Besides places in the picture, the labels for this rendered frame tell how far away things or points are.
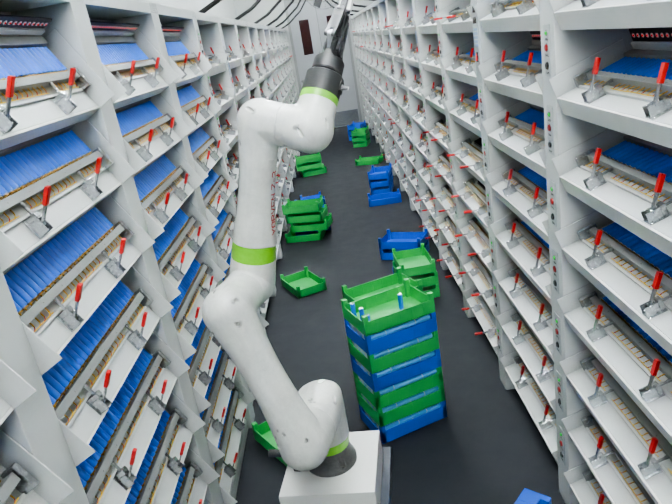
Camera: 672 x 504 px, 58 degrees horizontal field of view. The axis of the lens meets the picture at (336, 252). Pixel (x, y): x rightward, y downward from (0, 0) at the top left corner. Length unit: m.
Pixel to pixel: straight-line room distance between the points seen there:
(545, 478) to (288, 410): 1.09
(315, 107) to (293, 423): 0.76
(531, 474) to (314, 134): 1.46
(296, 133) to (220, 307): 0.44
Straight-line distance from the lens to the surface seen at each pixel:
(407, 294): 2.47
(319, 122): 1.39
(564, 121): 1.63
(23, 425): 1.09
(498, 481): 2.30
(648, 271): 1.45
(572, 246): 1.70
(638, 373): 1.53
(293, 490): 1.80
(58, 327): 1.25
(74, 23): 1.60
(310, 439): 1.57
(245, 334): 1.45
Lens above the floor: 1.53
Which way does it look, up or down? 20 degrees down
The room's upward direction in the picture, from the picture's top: 10 degrees counter-clockwise
